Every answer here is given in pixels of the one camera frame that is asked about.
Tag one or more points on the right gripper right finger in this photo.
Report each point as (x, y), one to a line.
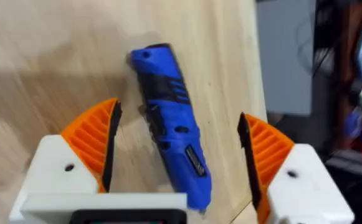
(293, 177)

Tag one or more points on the blue electric screwdriver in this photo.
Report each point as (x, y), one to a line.
(171, 124)

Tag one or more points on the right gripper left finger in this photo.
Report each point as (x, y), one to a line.
(84, 146)

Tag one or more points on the cluttered shelf of objects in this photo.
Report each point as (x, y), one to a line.
(352, 93)

